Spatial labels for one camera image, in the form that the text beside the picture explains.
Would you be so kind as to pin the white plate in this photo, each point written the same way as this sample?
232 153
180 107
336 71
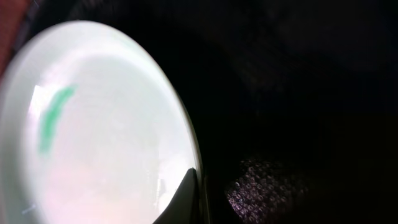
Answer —
92 131

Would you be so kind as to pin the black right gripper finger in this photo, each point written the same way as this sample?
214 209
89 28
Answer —
184 205

